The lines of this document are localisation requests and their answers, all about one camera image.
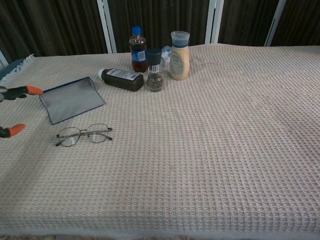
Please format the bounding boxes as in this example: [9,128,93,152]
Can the beige waffle tablecloth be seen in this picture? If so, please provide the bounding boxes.
[0,43,320,238]

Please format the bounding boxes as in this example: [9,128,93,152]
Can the brown bottle white cap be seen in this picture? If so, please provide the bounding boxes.
[97,68,145,92]

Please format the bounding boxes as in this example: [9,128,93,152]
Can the teal blue table pad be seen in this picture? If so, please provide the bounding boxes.
[0,57,27,80]

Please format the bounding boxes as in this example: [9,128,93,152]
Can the thin metal frame eyeglasses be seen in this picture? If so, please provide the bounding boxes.
[55,123,114,147]

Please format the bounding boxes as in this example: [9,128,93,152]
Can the spice jar beige contents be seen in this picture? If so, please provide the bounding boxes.
[169,30,191,81]

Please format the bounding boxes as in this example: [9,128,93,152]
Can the pepper grinder black cap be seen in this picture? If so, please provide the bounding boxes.
[145,48,165,93]

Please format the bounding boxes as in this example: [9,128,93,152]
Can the cola bottle blue cap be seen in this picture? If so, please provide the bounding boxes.
[128,26,149,74]

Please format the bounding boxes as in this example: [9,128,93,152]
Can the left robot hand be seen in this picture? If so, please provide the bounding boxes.
[0,84,45,139]

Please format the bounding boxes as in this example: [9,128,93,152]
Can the blue rectangular box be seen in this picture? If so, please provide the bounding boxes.
[39,76,106,125]

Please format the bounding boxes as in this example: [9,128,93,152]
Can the clear plastic water bottle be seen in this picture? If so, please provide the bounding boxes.
[159,45,173,73]

